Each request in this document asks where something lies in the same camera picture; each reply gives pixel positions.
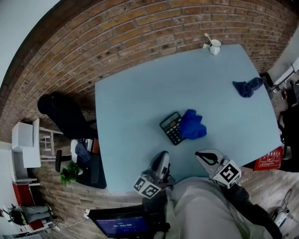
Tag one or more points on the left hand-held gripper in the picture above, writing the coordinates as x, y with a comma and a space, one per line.
147, 186

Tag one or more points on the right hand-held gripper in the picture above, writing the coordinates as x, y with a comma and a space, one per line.
227, 173

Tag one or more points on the black calculator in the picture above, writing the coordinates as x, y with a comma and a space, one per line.
174, 135

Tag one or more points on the bright blue cloth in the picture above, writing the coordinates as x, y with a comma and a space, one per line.
192, 128

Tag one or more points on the person's right forearm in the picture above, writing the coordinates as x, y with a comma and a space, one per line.
252, 205

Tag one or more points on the person's left forearm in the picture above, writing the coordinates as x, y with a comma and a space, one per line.
155, 210

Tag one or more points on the dark navy cloth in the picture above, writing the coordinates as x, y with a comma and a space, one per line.
245, 89

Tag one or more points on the person's grey sweatshirt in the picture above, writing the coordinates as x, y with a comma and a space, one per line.
203, 210

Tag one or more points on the red box with white print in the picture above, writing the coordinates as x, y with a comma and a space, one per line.
268, 161

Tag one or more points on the black tablet with timer screen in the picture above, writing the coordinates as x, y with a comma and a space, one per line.
121, 225

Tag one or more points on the grey-blue garment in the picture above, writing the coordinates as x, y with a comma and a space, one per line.
81, 150

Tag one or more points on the white round device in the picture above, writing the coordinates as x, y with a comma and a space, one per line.
281, 219

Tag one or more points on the green potted plant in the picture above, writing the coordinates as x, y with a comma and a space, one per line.
69, 173

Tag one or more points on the black high-back office chair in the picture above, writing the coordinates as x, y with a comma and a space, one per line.
65, 116

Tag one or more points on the white enamel mug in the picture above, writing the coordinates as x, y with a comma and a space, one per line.
215, 49

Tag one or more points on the small pale green box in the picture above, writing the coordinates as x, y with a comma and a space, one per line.
205, 46

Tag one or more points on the white toothbrush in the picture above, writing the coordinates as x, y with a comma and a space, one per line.
207, 37

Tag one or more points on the red cabinet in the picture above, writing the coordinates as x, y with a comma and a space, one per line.
23, 194

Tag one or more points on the white cabinet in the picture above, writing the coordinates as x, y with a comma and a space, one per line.
22, 137

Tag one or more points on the metal desk frame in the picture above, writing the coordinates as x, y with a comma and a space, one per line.
283, 79

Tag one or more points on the white stool frame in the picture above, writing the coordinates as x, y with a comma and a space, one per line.
51, 140

